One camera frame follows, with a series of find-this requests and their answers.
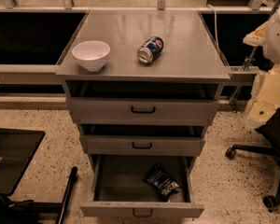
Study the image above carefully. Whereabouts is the bottom grey drawer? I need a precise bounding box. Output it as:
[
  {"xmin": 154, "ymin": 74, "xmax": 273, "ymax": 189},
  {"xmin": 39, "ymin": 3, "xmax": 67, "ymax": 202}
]
[{"xmin": 81, "ymin": 155, "xmax": 203, "ymax": 218}]

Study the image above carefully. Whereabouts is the white ceramic bowl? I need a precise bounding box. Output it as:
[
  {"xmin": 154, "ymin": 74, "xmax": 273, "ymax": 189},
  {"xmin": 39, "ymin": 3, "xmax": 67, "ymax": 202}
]
[{"xmin": 72, "ymin": 40, "xmax": 110, "ymax": 71}]

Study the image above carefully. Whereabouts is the grey metal drawer cabinet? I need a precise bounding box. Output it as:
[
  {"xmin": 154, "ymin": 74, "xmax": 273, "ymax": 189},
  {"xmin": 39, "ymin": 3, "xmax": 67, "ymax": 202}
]
[{"xmin": 55, "ymin": 9, "xmax": 231, "ymax": 218}]

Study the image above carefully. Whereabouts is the white cable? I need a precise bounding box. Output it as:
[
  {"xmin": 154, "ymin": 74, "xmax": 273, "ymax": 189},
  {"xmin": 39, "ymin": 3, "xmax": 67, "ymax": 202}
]
[{"xmin": 205, "ymin": 4, "xmax": 222, "ymax": 56}]

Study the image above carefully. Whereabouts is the grey metal shelf rail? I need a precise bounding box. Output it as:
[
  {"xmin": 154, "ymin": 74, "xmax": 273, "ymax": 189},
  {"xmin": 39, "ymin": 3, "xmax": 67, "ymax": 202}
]
[{"xmin": 0, "ymin": 64, "xmax": 60, "ymax": 85}]

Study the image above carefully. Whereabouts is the blue chip bag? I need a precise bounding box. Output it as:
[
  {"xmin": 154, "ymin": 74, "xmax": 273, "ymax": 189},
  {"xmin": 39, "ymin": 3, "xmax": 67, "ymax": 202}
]
[{"xmin": 145, "ymin": 164, "xmax": 181, "ymax": 202}]

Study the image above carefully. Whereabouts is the black floor bar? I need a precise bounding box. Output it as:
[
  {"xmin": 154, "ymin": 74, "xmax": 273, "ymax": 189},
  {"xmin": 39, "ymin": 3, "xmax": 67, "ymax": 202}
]
[{"xmin": 55, "ymin": 166, "xmax": 77, "ymax": 224}]

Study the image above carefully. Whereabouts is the middle grey drawer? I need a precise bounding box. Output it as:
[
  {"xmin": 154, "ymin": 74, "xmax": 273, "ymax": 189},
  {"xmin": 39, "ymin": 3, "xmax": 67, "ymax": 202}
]
[{"xmin": 80, "ymin": 124, "xmax": 205, "ymax": 156}]

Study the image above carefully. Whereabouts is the blue soda can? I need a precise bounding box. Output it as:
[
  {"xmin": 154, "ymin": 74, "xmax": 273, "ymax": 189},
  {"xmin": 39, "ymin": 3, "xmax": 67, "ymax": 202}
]
[{"xmin": 137, "ymin": 36, "xmax": 164, "ymax": 63}]

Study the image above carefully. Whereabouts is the grey drawer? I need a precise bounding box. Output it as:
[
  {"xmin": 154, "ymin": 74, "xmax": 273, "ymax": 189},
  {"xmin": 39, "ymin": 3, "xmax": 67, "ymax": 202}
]
[
  {"xmin": 80, "ymin": 124, "xmax": 205, "ymax": 156},
  {"xmin": 66, "ymin": 80, "xmax": 217, "ymax": 126},
  {"xmin": 81, "ymin": 155, "xmax": 203, "ymax": 218}
]

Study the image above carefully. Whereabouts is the top grey drawer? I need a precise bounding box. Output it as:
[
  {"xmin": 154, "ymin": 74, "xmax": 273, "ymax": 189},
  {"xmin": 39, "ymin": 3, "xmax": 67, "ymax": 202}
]
[{"xmin": 66, "ymin": 80, "xmax": 217, "ymax": 126}]

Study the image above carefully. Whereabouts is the black office chair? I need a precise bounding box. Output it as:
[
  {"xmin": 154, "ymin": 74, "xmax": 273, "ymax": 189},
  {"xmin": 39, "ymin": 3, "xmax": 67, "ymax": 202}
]
[{"xmin": 225, "ymin": 108, "xmax": 280, "ymax": 212}]

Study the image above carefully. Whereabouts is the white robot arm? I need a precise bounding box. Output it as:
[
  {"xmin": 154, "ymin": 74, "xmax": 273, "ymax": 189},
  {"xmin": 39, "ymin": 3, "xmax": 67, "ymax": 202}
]
[{"xmin": 244, "ymin": 7, "xmax": 280, "ymax": 128}]

